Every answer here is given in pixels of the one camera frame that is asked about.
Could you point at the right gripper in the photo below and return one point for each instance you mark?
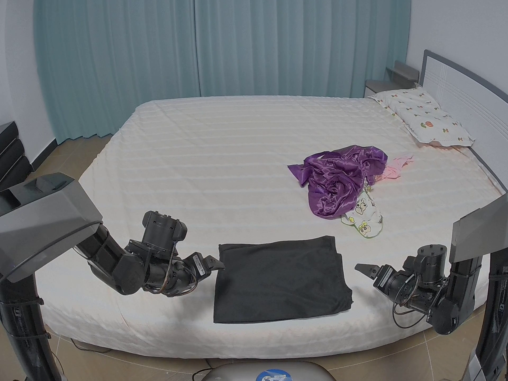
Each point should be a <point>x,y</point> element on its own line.
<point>387,278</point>

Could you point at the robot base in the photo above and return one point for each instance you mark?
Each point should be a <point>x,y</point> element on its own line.
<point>238,373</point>

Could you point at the black chest of drawers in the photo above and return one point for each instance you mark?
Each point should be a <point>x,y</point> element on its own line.
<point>14,153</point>

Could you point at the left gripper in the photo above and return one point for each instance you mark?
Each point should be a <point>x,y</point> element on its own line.
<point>196,270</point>

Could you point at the grey bedside table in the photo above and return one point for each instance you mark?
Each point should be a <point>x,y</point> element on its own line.
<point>375,85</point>

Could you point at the white printed garment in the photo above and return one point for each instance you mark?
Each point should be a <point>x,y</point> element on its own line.
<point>365,216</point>

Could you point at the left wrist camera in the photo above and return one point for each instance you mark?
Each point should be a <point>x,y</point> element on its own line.
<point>181,230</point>

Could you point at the bed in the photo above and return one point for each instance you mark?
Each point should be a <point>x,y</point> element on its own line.
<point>218,153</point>

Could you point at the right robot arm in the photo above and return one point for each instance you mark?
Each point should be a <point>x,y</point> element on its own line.
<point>476,228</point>

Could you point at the purple garment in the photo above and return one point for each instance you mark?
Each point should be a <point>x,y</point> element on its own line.
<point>337,181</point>

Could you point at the pink garment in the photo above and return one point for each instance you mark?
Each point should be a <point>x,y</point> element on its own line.
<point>397,169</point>

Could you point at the white printed pillow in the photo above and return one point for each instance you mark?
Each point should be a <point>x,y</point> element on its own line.
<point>424,115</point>

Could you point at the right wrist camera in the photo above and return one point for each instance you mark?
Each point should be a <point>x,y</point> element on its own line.
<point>409,263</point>

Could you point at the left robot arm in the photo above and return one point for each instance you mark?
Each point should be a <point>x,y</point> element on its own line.
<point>47,216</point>

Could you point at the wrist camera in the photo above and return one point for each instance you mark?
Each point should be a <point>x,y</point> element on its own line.
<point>181,230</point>
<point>409,263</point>

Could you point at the black T-shirt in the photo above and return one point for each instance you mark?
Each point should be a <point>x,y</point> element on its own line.
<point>277,280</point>

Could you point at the blue-green curtain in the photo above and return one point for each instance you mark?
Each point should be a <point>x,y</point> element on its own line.
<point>119,54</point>
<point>301,34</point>

